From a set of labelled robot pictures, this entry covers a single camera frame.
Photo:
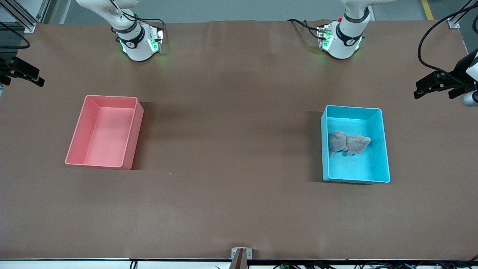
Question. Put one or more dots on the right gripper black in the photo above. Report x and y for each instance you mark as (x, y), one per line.
(8, 68)

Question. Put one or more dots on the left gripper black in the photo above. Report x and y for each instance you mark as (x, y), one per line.
(458, 73)

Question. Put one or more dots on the grey plush toy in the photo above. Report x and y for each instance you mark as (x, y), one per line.
(337, 142)
(358, 144)

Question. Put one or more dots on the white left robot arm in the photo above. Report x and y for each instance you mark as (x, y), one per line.
(345, 45)

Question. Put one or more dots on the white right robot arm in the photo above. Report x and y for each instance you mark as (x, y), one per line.
(138, 48)

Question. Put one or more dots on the pink plastic box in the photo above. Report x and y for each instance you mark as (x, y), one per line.
(108, 149)

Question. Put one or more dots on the blue plastic box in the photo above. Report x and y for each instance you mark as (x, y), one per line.
(354, 168)

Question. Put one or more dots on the brown table cover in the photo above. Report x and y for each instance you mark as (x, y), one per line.
(239, 93)

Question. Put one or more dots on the aluminium frame post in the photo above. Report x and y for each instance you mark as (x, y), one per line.
(30, 27)
(454, 23)

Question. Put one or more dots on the metal edge bracket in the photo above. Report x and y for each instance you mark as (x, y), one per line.
(249, 254)

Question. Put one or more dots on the brown camera pole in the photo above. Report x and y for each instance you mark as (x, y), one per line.
(239, 261)

